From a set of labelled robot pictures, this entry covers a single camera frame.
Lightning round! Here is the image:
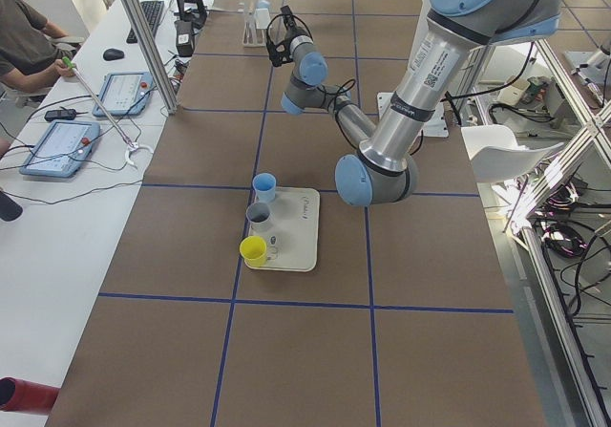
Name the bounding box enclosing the black computer mouse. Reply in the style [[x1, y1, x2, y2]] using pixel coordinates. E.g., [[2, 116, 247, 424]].
[[102, 48, 125, 61]]

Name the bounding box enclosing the white wire cup rack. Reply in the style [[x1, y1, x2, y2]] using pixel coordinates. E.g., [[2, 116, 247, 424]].
[[242, 0, 270, 48]]

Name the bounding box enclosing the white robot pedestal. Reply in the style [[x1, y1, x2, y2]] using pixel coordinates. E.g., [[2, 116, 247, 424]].
[[376, 0, 459, 139]]

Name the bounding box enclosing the seated person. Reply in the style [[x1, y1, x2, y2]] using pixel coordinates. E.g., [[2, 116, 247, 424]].
[[1, 0, 74, 94]]

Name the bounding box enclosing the far blue teach pendant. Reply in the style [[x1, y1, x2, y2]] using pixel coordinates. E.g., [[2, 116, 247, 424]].
[[98, 72, 154, 117]]

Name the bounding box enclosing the aluminium frame post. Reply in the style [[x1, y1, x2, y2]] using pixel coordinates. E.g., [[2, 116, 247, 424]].
[[121, 0, 178, 115]]

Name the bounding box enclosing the red cylinder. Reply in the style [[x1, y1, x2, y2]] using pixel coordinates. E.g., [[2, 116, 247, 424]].
[[1, 377, 60, 416]]

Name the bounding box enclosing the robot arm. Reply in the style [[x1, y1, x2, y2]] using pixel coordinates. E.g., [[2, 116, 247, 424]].
[[267, 0, 560, 207]]

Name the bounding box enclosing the near blue teach pendant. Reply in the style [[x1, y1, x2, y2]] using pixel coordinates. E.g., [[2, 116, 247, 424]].
[[19, 120, 100, 179]]

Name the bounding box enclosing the white chair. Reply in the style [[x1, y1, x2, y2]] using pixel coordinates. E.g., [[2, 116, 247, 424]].
[[461, 124, 564, 183]]

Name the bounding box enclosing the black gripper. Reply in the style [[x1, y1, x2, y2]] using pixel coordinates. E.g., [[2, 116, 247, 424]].
[[281, 5, 314, 50]]

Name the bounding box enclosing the black handheld remote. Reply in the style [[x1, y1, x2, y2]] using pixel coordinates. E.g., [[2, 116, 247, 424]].
[[44, 109, 77, 122]]

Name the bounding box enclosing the grey plastic cup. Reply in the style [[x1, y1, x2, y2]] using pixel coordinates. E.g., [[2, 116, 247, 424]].
[[245, 202, 272, 233]]

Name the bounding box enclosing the yellow plastic cup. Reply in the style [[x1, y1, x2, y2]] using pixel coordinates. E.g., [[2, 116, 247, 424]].
[[239, 236, 267, 267]]

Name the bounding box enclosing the white plastic cup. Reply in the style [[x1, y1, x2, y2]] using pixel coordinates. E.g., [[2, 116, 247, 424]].
[[254, 8, 271, 31]]

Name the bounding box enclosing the black keyboard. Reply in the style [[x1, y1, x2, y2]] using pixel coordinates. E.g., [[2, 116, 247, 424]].
[[126, 0, 165, 44]]

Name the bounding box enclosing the cream plastic tray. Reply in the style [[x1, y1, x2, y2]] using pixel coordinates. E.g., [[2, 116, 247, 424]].
[[247, 187, 320, 272]]

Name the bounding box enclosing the black power box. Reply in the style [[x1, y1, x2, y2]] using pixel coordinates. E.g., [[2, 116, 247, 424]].
[[174, 19, 195, 57]]

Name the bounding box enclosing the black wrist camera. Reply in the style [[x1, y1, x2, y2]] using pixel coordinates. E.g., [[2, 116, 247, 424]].
[[264, 13, 295, 68]]

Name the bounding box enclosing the grabber reaching stick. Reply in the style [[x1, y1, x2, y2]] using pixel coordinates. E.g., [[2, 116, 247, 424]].
[[60, 56, 155, 170]]

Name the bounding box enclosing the blue teach pendant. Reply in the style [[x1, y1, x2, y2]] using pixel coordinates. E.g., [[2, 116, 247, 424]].
[[19, 120, 100, 179], [98, 72, 154, 117]]

